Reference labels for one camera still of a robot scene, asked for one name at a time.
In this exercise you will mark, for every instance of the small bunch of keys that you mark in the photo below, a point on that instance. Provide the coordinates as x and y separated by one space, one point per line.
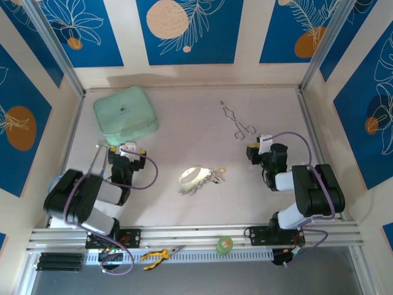
218 175

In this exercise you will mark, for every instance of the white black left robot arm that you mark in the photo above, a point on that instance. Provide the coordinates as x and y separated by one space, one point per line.
76 196

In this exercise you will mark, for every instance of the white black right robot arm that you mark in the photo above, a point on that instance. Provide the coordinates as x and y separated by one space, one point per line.
316 190

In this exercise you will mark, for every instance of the blue stethoscope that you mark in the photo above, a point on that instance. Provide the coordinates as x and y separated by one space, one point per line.
97 159

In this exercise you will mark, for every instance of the mint green zip case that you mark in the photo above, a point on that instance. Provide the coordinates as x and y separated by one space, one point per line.
126 113

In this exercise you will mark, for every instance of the yellow black pliers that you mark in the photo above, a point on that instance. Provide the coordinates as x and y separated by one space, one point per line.
153 256

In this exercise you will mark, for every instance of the green tape roll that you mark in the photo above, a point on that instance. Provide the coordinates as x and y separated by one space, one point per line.
224 245

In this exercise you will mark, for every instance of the black ribbed extrusion block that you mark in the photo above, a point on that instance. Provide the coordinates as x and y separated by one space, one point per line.
59 261

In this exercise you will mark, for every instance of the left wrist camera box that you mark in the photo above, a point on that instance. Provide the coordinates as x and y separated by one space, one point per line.
130 150

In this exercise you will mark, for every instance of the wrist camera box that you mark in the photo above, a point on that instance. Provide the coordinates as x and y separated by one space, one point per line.
130 150
264 146

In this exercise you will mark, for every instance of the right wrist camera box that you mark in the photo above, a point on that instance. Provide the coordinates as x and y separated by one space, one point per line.
264 146

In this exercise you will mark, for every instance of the aluminium table side rail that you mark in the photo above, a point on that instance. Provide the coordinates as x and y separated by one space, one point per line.
69 138
313 138

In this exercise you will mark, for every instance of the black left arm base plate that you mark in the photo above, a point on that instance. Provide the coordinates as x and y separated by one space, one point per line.
132 237

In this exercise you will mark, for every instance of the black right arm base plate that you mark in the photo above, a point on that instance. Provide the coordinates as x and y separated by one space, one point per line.
259 236

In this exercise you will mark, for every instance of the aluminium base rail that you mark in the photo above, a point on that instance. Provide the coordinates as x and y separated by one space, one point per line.
190 235

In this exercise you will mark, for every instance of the aluminium frame post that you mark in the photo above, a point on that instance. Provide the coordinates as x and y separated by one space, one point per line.
52 46
328 40

